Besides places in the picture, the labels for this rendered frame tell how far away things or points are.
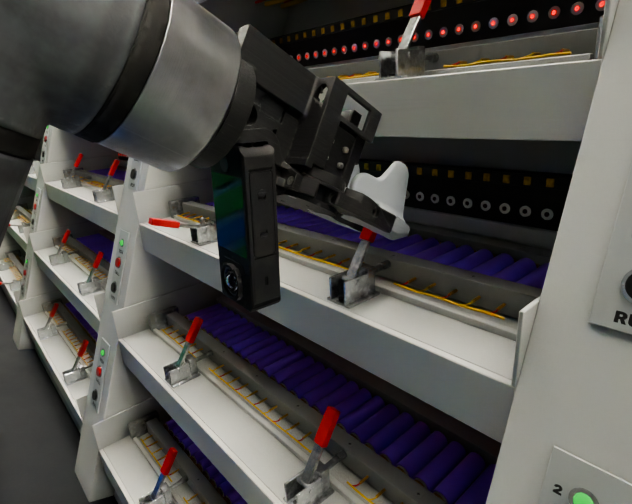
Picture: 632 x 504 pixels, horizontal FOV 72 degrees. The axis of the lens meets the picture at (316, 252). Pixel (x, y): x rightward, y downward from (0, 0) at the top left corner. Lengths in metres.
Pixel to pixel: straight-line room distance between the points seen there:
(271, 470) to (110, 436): 0.43
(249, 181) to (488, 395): 0.20
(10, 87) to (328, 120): 0.17
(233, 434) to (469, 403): 0.30
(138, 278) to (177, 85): 0.57
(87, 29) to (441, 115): 0.24
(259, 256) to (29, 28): 0.17
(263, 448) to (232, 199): 0.31
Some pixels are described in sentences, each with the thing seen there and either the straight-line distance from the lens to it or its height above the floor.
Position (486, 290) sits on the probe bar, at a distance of 0.37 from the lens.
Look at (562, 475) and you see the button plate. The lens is 0.30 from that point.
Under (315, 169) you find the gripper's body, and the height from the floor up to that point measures 0.59.
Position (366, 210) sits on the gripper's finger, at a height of 0.57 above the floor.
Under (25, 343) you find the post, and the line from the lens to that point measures 1.52.
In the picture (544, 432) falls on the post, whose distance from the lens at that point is 0.30.
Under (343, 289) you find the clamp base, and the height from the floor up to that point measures 0.50.
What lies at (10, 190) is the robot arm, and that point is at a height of 0.54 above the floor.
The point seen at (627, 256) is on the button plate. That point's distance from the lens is 0.27.
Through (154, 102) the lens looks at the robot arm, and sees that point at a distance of 0.23.
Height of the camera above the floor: 0.56
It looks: 5 degrees down
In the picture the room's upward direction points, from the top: 12 degrees clockwise
